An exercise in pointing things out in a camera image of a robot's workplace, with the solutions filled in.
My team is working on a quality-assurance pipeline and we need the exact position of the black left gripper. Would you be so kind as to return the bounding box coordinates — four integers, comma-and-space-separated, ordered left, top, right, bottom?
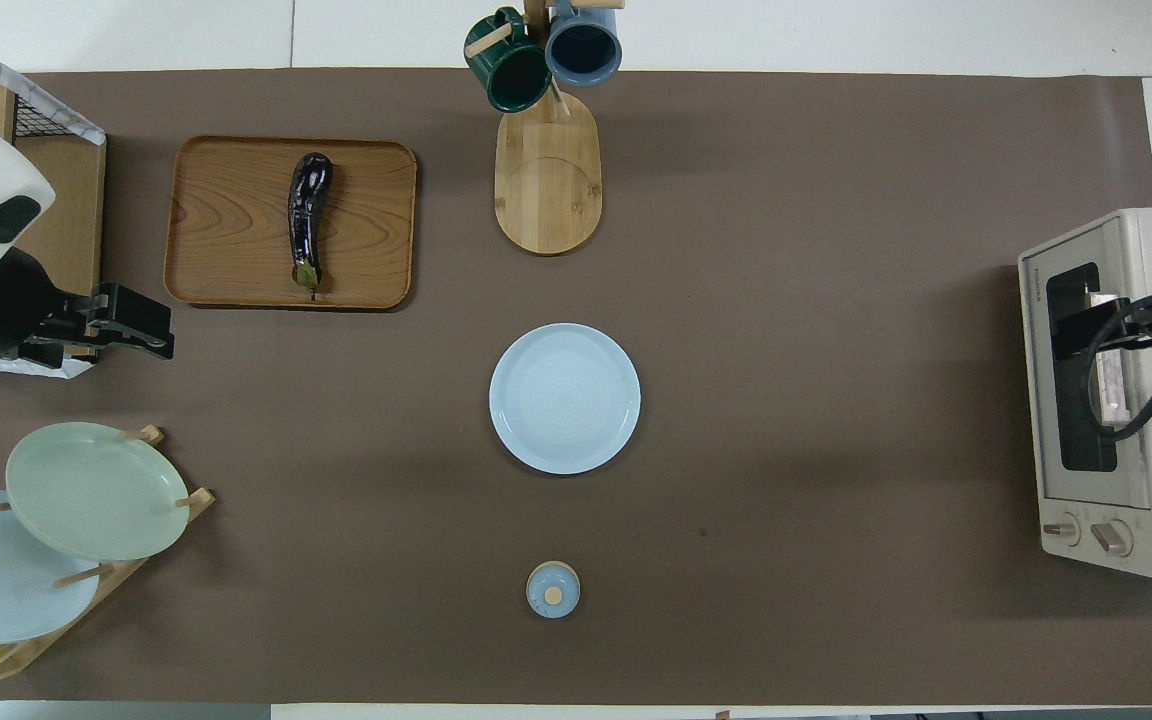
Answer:
0, 248, 177, 366

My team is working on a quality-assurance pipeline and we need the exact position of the glass oven door with handle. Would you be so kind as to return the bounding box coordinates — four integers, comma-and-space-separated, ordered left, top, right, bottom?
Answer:
1019, 222, 1152, 511

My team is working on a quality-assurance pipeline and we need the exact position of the dark purple eggplant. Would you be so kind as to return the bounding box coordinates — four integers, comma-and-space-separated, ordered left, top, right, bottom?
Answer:
287, 152, 334, 301

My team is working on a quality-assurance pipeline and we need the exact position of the light blue round plate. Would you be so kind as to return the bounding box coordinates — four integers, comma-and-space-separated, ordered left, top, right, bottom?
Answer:
489, 323, 642, 475

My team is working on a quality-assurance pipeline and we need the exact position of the wooden serving tray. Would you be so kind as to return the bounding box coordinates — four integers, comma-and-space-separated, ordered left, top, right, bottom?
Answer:
164, 136, 418, 311

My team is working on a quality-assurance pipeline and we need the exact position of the wooden stepped shelf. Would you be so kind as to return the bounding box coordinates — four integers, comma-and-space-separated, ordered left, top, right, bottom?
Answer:
0, 75, 107, 361

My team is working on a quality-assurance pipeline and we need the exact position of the mint green plate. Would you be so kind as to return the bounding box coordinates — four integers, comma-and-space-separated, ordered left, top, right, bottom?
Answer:
5, 422, 191, 561

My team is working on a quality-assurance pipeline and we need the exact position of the white patterned cloth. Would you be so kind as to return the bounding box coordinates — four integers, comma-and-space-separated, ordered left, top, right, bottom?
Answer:
0, 25, 105, 379

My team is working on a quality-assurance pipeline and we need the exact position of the wooden plate rack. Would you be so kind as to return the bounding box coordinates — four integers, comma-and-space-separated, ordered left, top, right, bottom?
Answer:
0, 425, 217, 686

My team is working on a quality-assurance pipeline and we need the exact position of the wooden mug tree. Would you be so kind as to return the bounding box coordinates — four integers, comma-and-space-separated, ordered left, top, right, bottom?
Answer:
466, 0, 627, 256

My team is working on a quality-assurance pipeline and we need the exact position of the dark green mug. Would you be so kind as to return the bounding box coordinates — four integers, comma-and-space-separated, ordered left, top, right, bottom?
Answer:
464, 8, 552, 113

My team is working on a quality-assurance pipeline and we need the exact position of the brown table mat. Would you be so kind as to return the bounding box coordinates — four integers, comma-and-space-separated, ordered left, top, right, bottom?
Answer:
0, 68, 1152, 706

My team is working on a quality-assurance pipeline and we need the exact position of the blue mug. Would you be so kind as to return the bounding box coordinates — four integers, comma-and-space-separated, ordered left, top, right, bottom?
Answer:
545, 0, 623, 87

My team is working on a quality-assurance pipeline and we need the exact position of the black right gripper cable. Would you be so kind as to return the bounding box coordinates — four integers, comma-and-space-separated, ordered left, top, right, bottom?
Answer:
1084, 292, 1152, 443

